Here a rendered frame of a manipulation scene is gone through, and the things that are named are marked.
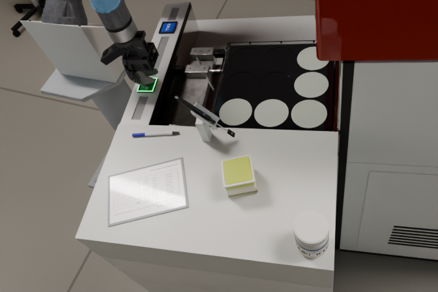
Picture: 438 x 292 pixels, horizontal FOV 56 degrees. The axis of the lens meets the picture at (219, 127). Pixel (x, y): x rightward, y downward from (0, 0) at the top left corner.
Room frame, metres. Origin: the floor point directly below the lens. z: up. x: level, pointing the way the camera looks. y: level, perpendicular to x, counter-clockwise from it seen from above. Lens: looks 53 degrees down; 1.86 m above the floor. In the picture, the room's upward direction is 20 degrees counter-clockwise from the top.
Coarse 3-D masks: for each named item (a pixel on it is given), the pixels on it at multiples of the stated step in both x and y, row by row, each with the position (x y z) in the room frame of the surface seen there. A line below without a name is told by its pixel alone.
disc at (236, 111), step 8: (224, 104) 0.80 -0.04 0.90; (232, 104) 0.79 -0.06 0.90; (240, 104) 0.78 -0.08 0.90; (248, 104) 0.77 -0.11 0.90; (224, 112) 0.77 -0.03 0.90; (232, 112) 0.76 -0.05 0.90; (240, 112) 0.75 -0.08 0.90; (248, 112) 0.74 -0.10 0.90; (224, 120) 0.75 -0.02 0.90; (232, 120) 0.74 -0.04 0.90; (240, 120) 0.73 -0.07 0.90
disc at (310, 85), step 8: (312, 72) 0.80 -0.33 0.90; (296, 80) 0.79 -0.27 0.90; (304, 80) 0.78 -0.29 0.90; (312, 80) 0.77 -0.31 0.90; (320, 80) 0.76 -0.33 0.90; (296, 88) 0.77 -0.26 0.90; (304, 88) 0.75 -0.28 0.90; (312, 88) 0.74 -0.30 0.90; (320, 88) 0.73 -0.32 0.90; (304, 96) 0.73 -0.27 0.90; (312, 96) 0.72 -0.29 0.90
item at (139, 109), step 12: (168, 12) 1.25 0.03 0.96; (180, 12) 1.22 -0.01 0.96; (180, 24) 1.16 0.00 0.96; (156, 36) 1.14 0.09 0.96; (168, 36) 1.12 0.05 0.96; (156, 48) 1.09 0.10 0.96; (168, 48) 1.06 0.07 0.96; (156, 60) 1.03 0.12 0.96; (168, 60) 1.01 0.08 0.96; (156, 84) 0.93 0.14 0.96; (132, 96) 0.91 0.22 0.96; (144, 96) 0.90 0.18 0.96; (156, 96) 0.88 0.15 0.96; (132, 108) 0.86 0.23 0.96; (144, 108) 0.85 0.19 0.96; (132, 120) 0.82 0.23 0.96; (144, 120) 0.80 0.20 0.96
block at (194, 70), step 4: (188, 68) 1.00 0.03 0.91; (192, 68) 0.99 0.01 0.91; (196, 68) 0.98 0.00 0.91; (200, 68) 0.98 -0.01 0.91; (204, 68) 0.97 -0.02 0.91; (208, 68) 0.96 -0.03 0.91; (188, 72) 0.98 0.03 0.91; (192, 72) 0.97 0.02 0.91; (196, 72) 0.97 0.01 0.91; (200, 72) 0.96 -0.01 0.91; (204, 72) 0.96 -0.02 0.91; (208, 72) 0.95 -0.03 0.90; (188, 76) 0.98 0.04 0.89; (192, 76) 0.98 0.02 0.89; (196, 76) 0.97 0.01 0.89; (200, 76) 0.96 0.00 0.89; (204, 76) 0.96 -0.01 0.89; (208, 76) 0.95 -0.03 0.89
